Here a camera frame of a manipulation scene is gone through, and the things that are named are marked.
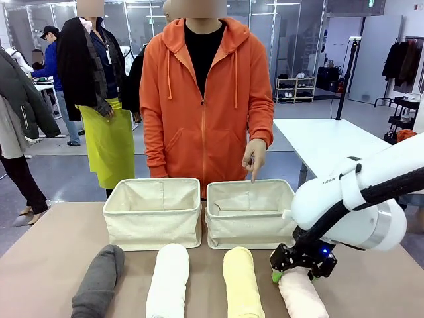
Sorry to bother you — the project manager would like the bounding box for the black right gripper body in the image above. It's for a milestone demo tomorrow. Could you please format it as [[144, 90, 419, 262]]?
[[290, 238, 336, 268]]

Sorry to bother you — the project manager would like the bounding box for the pink towel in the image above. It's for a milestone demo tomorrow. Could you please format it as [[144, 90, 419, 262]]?
[[276, 264, 331, 318]]

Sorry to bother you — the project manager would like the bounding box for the gray towel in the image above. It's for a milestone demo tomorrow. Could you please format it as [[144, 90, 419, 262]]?
[[71, 244, 126, 318]]

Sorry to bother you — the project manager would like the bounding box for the person's left forearm orange sleeve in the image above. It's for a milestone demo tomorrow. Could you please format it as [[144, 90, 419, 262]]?
[[246, 97, 276, 150]]

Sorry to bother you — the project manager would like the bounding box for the person's right forearm orange sleeve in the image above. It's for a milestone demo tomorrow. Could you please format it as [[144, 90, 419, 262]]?
[[140, 107, 170, 179]]

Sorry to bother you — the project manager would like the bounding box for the person's left hand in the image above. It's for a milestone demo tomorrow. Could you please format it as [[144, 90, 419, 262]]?
[[242, 138, 268, 184]]

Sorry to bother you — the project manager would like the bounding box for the rolled yellow towel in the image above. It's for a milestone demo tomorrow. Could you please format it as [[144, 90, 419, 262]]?
[[222, 246, 266, 318]]

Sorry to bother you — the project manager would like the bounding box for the beige fabric basket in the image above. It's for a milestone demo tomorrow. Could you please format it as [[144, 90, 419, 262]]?
[[204, 179, 298, 250], [102, 178, 203, 252]]

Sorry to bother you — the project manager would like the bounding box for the rolled white towel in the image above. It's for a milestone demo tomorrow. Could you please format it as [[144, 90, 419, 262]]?
[[145, 243, 190, 318]]

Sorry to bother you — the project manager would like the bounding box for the white table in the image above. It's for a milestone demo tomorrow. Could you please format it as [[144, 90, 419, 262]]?
[[272, 118, 395, 187]]

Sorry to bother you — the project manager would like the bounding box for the person in orange hoodie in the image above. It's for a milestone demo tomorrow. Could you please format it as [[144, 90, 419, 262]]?
[[139, 0, 276, 199]]

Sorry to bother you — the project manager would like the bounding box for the orange cloth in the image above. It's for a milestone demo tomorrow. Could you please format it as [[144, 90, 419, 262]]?
[[396, 129, 419, 144]]

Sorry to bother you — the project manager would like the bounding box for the wooden shoe rack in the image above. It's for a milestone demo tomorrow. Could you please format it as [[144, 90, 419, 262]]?
[[275, 76, 317, 104]]

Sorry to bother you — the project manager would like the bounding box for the black utility cart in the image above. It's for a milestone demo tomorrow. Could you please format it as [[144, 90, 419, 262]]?
[[383, 95, 422, 145]]

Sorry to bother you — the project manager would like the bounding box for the black luggage bag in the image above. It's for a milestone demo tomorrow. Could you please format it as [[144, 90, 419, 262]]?
[[317, 65, 343, 93]]

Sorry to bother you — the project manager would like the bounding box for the bald mannequin in dark clothes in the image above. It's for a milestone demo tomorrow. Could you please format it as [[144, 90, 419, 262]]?
[[127, 0, 173, 124]]

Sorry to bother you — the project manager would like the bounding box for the mannequin with black trousers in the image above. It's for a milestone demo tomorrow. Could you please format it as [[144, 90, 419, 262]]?
[[0, 95, 51, 226]]

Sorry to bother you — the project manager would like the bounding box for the white background desk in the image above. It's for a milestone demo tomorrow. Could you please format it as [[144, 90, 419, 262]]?
[[33, 78, 57, 93]]

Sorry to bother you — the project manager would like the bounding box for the person in blue jacket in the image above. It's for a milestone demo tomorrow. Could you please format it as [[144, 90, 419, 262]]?
[[32, 25, 82, 147]]

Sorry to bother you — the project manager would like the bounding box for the dark padded jacket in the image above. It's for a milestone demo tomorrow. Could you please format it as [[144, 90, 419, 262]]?
[[0, 48, 62, 140]]

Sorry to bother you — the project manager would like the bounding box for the seated person with dark hair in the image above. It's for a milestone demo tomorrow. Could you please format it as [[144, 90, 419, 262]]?
[[30, 48, 46, 72]]

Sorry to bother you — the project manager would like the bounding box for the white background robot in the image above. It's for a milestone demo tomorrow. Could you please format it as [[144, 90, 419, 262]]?
[[6, 47, 34, 76]]

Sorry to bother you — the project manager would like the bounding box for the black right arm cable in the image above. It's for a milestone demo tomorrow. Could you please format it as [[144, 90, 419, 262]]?
[[293, 168, 424, 253]]

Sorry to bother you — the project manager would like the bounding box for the black pole with white camera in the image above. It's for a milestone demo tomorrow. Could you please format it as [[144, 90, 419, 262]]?
[[335, 36, 362, 121]]

